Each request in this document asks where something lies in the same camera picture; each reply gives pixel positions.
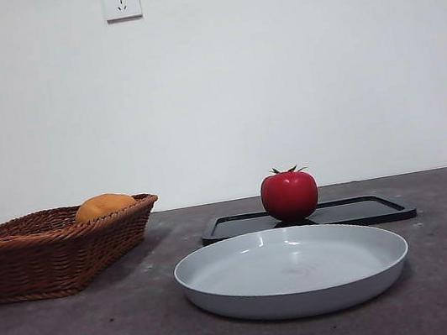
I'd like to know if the red tomato with green stem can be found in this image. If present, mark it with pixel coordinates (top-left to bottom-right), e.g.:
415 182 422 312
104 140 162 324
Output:
256 160 323 226

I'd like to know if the pale grey round plate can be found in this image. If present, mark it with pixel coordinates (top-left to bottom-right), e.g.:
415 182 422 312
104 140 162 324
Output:
169 207 418 335

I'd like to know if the orange-brown potato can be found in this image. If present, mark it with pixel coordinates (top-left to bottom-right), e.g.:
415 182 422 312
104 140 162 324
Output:
71 188 139 225

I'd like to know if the dark rectangular tray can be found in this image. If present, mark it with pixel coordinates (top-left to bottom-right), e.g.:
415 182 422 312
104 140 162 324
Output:
198 186 418 252

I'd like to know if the brown wicker basket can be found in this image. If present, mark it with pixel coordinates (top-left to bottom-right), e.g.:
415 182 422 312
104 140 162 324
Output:
0 191 171 307

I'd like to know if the white wall socket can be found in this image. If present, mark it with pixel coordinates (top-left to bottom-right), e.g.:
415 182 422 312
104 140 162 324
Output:
103 0 145 24

